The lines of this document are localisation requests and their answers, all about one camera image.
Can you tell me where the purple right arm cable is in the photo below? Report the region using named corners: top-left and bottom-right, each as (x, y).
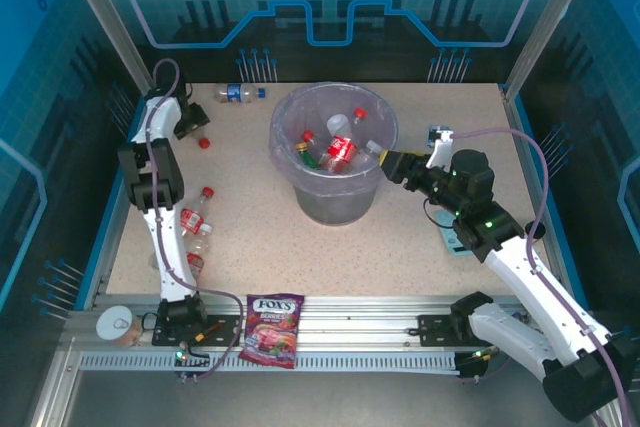
top-left (449, 127), bottom-right (632, 427)

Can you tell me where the aluminium frame post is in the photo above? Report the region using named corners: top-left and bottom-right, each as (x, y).
top-left (55, 0), bottom-right (164, 103)
top-left (501, 0), bottom-right (589, 104)

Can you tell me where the light blue calculator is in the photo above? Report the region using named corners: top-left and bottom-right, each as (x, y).
top-left (432, 209), bottom-right (474, 256)

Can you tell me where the clear plastic bin liner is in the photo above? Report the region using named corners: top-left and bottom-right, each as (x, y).
top-left (268, 80), bottom-right (400, 193)

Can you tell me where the grey plastic bin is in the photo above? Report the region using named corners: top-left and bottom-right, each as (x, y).
top-left (269, 81), bottom-right (400, 226)

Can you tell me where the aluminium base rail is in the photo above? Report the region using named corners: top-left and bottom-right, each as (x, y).
top-left (64, 293), bottom-right (601, 354)

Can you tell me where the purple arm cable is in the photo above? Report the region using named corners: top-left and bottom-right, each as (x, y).
top-left (449, 127), bottom-right (632, 427)
top-left (147, 59), bottom-right (246, 383)

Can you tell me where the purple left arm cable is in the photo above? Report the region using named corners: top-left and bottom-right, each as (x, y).
top-left (147, 59), bottom-right (246, 383)

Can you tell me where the grey metal panel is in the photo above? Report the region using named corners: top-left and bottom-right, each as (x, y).
top-left (29, 371), bottom-right (616, 427)

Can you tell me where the blue label plastic bottle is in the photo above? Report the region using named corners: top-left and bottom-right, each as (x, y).
top-left (214, 82), bottom-right (267, 106)

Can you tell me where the purple candy bag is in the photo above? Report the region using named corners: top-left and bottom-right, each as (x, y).
top-left (235, 293), bottom-right (306, 372)

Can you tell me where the clear bottle red cap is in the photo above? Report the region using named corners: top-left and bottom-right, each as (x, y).
top-left (325, 106), bottom-right (369, 141)

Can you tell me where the slotted cable duct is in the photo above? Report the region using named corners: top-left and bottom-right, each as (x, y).
top-left (77, 350), bottom-right (461, 374)

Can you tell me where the black controller board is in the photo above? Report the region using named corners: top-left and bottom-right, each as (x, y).
top-left (172, 344), bottom-right (211, 383)
top-left (455, 350), bottom-right (490, 383)

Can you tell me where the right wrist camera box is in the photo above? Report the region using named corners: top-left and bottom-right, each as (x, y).
top-left (425, 124), bottom-right (456, 169)

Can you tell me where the green plastic bottle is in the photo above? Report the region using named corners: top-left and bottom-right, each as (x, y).
top-left (293, 141), bottom-right (324, 171)

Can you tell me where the small red cap bottle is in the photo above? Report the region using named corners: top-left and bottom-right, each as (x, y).
top-left (178, 186), bottom-right (216, 238)

